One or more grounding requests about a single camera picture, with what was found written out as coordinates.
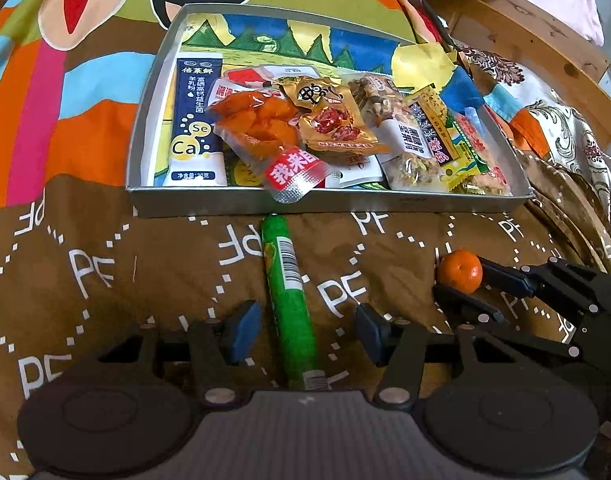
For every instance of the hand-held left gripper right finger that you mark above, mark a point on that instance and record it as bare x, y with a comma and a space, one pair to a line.
373, 335

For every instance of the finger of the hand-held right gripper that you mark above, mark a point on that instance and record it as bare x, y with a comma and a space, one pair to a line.
473, 305
508, 281

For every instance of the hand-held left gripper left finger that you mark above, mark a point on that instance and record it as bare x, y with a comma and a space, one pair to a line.
245, 330

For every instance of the tangerine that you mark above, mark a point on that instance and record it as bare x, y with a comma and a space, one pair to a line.
458, 270

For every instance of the green sausage stick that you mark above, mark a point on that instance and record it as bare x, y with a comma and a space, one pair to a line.
290, 310

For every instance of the rice cracker packet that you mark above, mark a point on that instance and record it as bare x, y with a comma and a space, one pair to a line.
485, 160

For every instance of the grey cartoon printed box tray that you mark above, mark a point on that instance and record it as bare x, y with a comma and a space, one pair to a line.
385, 205

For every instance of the yellow green snack packet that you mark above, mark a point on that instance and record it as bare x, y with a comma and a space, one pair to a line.
440, 130

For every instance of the orange snack packet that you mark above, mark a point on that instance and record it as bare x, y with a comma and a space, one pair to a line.
255, 120

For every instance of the clear nut bar packet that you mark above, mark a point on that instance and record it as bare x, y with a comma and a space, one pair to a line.
380, 105

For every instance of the gold sausage packet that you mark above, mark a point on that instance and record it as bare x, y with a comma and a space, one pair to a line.
330, 120

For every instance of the blue white powder sachet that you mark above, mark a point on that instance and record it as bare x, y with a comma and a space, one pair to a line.
195, 110

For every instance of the green white snack packet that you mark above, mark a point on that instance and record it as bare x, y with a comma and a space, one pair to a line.
250, 77

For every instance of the floral satin quilt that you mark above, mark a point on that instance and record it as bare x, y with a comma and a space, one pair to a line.
585, 150

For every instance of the cartoon monkey printed blanket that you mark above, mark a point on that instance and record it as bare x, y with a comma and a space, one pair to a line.
85, 210

